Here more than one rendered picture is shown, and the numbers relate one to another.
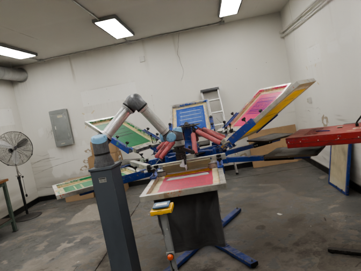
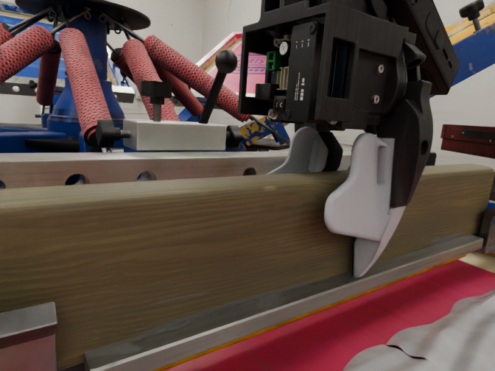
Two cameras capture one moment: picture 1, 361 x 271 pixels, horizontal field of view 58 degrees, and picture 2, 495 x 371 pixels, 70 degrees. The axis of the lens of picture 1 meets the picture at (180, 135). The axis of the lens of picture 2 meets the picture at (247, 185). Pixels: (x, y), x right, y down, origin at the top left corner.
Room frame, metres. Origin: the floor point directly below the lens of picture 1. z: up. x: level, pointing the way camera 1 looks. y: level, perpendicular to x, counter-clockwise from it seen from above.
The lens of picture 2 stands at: (2.56, 0.20, 1.10)
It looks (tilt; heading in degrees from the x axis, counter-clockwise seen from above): 12 degrees down; 319
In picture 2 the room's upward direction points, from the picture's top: 4 degrees clockwise
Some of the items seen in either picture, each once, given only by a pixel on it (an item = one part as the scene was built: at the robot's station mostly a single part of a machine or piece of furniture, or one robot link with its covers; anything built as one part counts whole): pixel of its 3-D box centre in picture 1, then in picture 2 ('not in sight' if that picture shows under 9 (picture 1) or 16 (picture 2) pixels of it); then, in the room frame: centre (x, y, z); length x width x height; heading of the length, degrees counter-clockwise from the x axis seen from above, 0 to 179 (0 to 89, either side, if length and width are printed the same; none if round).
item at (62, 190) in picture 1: (110, 168); not in sight; (3.16, 0.74, 1.05); 1.08 x 0.61 x 0.23; 114
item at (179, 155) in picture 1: (180, 152); (336, 28); (2.70, 0.02, 1.15); 0.09 x 0.08 x 0.12; 84
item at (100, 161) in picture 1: (103, 158); not in sight; (2.41, 0.60, 1.25); 0.15 x 0.15 x 0.10
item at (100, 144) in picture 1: (100, 143); not in sight; (2.42, 0.60, 1.37); 0.13 x 0.12 x 0.14; 15
